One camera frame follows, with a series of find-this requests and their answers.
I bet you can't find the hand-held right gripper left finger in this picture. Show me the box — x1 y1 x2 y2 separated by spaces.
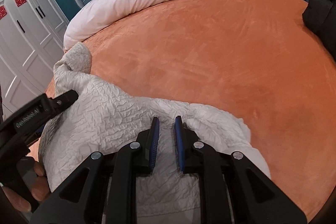
31 116 160 224

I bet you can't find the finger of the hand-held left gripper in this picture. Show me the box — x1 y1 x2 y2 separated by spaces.
47 89 79 115

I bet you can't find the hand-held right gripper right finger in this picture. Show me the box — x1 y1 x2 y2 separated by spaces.
175 115 308 224

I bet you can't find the white crinkled zip jacket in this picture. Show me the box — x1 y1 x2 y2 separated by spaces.
38 42 272 224

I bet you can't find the person's left hand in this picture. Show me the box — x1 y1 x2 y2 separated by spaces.
2 161 52 213

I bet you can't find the white panelled wardrobe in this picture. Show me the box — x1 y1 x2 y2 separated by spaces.
0 0 70 115

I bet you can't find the orange plush bedspread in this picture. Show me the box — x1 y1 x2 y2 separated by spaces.
26 0 336 224

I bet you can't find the dark cloth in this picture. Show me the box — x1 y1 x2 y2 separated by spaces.
302 0 336 56

